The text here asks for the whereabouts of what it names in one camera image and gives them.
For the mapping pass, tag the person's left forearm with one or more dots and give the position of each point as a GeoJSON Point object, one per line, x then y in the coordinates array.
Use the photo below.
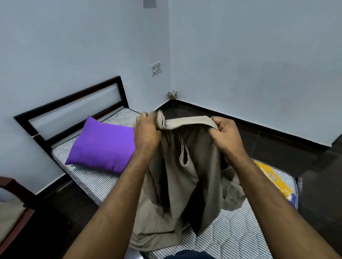
{"type": "Point", "coordinates": [112, 213]}

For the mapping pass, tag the plain taupe bed sheet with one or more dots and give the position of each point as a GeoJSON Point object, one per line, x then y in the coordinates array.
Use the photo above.
{"type": "Point", "coordinates": [173, 186]}

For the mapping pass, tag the person's right forearm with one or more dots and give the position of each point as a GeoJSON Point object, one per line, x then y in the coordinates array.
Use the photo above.
{"type": "Point", "coordinates": [280, 213]}

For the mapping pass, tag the white striped mattress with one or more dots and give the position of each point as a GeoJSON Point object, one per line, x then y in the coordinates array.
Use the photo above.
{"type": "Point", "coordinates": [235, 234]}

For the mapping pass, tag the white wall socket plate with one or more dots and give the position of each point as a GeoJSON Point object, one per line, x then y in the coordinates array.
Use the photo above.
{"type": "Point", "coordinates": [156, 68]}

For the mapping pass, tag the lotus shaped candle holder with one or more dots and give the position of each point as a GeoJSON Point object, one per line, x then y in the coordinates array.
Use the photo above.
{"type": "Point", "coordinates": [172, 95]}

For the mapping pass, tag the person's right hand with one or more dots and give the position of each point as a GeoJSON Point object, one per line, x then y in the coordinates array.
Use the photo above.
{"type": "Point", "coordinates": [229, 138]}

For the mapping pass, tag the dark wooden bed frame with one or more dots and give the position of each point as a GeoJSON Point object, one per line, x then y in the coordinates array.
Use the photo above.
{"type": "Point", "coordinates": [69, 97]}

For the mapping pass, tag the person's left hand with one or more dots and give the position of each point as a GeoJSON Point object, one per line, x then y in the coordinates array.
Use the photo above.
{"type": "Point", "coordinates": [145, 136]}

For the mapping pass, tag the printed paper wall notice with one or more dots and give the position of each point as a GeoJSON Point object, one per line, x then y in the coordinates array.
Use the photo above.
{"type": "Point", "coordinates": [149, 3]}

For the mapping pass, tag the maroon plastic chair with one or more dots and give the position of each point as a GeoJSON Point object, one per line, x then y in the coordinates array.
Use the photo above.
{"type": "Point", "coordinates": [24, 216]}

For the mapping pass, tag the purple dotted pillow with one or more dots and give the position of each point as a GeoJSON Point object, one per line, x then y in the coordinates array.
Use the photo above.
{"type": "Point", "coordinates": [104, 146]}

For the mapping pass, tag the beige striped bed sheet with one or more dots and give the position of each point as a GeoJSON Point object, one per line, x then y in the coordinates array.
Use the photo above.
{"type": "Point", "coordinates": [9, 216]}

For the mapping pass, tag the person's navy blue shirt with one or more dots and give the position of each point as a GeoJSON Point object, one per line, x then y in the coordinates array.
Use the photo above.
{"type": "Point", "coordinates": [189, 254]}

